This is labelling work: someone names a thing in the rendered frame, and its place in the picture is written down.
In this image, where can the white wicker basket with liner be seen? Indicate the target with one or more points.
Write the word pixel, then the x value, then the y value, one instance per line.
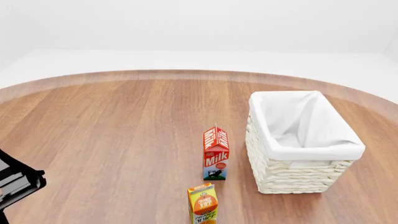
pixel 298 149

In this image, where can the orange juice carton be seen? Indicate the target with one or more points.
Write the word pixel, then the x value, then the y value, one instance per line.
pixel 202 205

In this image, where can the red milk carton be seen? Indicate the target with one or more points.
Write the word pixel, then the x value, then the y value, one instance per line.
pixel 216 161

